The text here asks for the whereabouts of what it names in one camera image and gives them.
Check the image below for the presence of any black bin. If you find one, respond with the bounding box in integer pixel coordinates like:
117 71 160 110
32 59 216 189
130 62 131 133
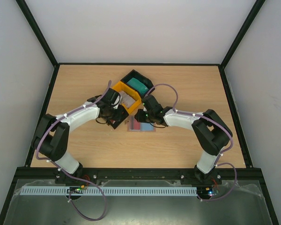
120 69 155 98
107 110 129 129

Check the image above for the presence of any purple cable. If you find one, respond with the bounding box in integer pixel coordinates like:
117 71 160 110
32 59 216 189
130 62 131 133
35 79 112 221
142 83 237 203

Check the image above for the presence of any yellow bin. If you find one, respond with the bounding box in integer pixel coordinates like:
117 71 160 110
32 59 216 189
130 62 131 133
112 81 141 114

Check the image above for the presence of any grey slotted cable duct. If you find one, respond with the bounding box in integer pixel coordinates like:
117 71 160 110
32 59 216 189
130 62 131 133
20 186 197 196

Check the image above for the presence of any red white card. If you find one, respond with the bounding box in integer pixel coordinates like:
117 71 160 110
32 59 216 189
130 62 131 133
129 116 141 131

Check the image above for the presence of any white pink card stack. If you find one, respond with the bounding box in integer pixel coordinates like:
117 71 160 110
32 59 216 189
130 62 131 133
119 91 135 108

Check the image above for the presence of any black enclosure frame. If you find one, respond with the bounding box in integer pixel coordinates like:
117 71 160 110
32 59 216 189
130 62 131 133
0 0 279 225

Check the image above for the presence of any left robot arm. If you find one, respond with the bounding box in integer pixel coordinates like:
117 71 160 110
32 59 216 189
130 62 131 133
31 88 125 174

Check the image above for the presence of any teal card stack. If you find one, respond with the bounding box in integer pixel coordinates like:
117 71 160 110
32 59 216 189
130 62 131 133
127 78 149 95

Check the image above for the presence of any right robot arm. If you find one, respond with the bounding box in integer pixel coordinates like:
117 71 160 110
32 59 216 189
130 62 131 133
134 95 234 184

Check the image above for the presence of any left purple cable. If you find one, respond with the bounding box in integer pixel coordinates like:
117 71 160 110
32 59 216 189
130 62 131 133
35 79 112 221

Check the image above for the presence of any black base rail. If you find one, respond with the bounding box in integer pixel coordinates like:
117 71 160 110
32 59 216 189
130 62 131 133
14 165 263 184

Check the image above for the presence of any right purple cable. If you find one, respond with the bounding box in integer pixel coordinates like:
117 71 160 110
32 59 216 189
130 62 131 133
142 83 237 203

